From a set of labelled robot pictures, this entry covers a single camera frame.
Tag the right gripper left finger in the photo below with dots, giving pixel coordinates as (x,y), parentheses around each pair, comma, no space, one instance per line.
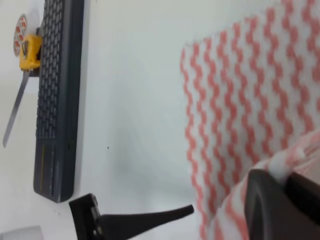
(270,214)

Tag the black keyboard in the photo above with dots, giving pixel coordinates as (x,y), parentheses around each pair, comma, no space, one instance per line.
(58,99)

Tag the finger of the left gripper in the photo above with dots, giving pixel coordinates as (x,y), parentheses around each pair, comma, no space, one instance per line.
(132,225)

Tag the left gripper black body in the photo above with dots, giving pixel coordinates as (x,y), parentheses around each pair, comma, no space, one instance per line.
(85,214)

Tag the round red white sticker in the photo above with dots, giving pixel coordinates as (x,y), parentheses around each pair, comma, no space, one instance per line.
(19,34)

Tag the steel ruler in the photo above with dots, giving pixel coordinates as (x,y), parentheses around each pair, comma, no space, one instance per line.
(11,121)

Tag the yellow tape measure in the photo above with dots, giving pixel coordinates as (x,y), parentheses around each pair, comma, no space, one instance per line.
(30,53)

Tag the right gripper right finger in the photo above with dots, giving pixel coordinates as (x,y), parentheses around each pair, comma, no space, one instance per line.
(305,195)

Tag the pink white striped towel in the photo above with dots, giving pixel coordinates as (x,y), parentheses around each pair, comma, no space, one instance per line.
(253,101)

